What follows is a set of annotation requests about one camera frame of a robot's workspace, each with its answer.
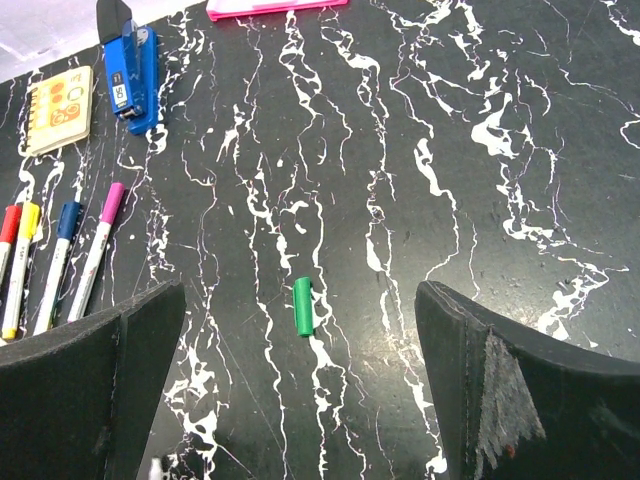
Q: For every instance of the red pen cap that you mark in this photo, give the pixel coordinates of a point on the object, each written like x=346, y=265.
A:
x=10, y=224

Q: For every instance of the green pen cap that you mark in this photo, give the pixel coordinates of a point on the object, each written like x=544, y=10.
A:
x=303, y=307

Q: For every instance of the white pen with red tip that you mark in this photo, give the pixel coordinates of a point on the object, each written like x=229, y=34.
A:
x=5, y=250

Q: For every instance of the white pen with blue tip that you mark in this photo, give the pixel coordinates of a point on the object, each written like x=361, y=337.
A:
x=64, y=235

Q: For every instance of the small orange notebook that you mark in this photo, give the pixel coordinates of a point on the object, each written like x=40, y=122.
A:
x=59, y=111

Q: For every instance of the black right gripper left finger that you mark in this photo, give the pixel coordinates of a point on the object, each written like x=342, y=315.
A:
x=78, y=401

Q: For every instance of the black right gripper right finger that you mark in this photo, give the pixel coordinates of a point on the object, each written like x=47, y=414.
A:
x=514, y=403

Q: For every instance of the white pen with purple tip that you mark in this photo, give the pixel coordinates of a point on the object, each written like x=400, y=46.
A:
x=98, y=246

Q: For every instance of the pink plastic tool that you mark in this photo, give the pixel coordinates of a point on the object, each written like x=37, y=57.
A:
x=221, y=9

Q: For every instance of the white pen with yellow tip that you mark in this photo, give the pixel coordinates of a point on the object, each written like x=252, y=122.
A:
x=27, y=229

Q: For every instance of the white pen with green tip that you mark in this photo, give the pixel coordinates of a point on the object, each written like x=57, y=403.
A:
x=156, y=469

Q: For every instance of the blue stapler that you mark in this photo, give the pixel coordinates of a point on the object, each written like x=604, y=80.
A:
x=131, y=65

